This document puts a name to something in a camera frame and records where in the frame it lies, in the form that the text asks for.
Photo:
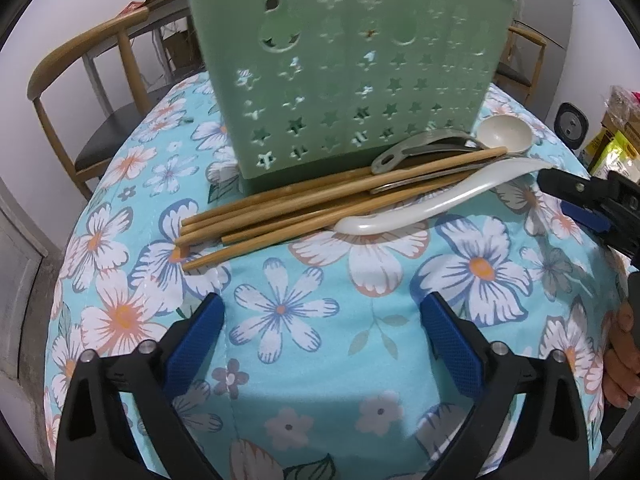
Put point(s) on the wooden chair black seat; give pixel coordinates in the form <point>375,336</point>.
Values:
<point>75,44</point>
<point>530,35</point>

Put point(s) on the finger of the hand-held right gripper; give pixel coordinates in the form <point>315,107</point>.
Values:
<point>565,182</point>
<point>582,215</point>

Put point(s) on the grey refrigerator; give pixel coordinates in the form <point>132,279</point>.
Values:
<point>545,5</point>

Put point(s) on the clear plastic bag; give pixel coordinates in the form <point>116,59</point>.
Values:
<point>620,100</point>

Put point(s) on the person's right hand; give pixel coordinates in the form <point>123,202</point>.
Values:
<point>617,375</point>

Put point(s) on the long white table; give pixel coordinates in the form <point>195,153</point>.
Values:
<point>165,7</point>

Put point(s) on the bundle of wooden chopsticks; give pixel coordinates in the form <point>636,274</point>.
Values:
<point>300,210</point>

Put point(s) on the red snack packet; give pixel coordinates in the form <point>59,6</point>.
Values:
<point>135,6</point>

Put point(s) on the white door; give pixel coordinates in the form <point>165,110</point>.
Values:
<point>15,270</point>

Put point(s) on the blue floral blanket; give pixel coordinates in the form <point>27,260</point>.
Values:
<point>310,360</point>

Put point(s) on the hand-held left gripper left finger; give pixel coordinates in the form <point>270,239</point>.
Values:
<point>195,345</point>

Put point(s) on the beige round spoon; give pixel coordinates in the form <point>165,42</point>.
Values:
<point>505,134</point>

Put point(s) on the white ceramic spoon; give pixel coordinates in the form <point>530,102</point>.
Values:
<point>380,221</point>

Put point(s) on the green plastic utensil holder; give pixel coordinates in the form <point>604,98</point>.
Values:
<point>325,85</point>

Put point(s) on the black round appliance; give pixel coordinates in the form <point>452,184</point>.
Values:
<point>570,125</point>

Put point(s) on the small cardboard box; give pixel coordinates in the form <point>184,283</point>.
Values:
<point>177,45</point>

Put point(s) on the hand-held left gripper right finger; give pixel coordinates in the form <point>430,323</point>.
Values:
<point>452,347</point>

